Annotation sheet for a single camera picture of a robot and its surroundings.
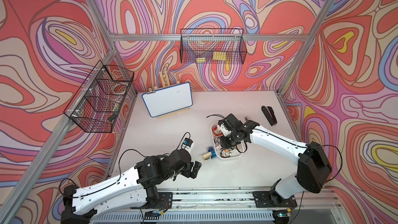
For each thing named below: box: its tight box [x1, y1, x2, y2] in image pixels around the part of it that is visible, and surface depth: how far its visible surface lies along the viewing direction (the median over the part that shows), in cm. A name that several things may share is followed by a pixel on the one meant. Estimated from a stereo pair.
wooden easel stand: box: [156, 107, 190, 120], surface depth 106 cm
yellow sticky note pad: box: [212, 51, 227, 61], surface depth 92 cm
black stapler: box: [261, 105, 278, 126], surface depth 107 cm
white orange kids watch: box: [220, 147, 232, 158], surface depth 87 cm
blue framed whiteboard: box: [141, 82, 193, 118], surface depth 93 cm
